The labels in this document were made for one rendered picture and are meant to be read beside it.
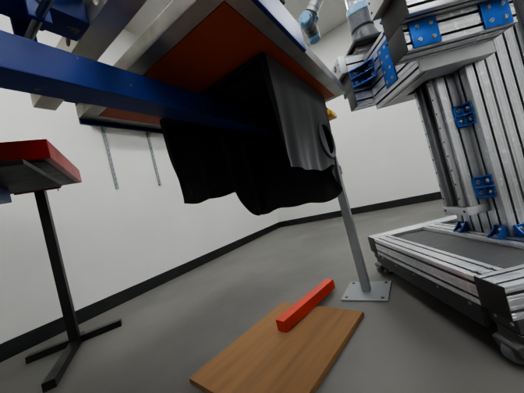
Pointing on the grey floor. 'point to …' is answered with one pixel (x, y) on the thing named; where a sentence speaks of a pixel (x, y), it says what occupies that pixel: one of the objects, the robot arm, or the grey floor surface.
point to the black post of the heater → (75, 338)
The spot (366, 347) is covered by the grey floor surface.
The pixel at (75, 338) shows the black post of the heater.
